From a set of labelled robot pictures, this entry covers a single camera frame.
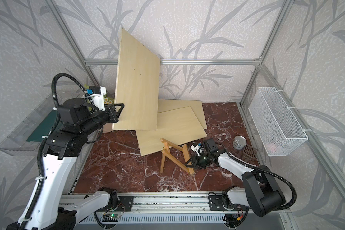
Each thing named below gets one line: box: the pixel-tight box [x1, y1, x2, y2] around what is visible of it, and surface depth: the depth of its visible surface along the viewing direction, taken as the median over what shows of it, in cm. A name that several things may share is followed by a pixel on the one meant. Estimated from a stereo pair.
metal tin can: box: [232, 135, 247, 150], surface depth 93 cm
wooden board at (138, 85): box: [113, 27, 161, 131], surface depth 69 cm
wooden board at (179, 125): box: [135, 106, 208, 157], surface depth 102 cm
